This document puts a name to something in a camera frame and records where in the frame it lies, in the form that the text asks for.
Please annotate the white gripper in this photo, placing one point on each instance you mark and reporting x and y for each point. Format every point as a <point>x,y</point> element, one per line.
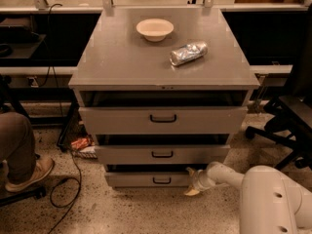
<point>200,181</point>

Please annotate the grey bottom drawer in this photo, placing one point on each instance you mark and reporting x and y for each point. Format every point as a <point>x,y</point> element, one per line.
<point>153,179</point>

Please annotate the grey drawer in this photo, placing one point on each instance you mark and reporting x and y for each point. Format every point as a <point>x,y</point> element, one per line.
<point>153,179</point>
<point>160,154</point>
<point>162,120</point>

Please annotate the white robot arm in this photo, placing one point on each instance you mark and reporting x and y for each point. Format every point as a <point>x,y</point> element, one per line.
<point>270,201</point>

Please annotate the grey middle drawer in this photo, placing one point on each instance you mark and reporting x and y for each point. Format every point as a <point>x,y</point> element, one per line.
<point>160,154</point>

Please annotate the grey metal drawer cabinet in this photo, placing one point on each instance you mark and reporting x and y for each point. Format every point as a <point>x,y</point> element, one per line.
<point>120,68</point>

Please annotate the grey top drawer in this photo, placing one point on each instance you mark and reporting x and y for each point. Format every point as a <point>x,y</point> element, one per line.
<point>162,120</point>

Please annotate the black office chair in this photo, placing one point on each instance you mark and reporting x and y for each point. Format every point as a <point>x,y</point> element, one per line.
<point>291,124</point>

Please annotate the orange snack packet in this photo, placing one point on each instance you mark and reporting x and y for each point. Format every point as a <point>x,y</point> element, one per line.
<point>80,143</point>

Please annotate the crushed silver can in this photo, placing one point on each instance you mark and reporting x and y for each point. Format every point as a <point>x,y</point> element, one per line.
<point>188,53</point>

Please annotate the tan shoe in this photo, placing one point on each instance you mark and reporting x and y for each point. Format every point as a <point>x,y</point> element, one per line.
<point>43,167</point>

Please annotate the black chair base left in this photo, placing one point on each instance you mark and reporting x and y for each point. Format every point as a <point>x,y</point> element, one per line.
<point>7,198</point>

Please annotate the white paper bowl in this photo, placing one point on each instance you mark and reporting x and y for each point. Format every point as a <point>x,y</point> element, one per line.
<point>154,30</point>

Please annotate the person leg brown trousers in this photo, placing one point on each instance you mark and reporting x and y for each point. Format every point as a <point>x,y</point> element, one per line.
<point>17,147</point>

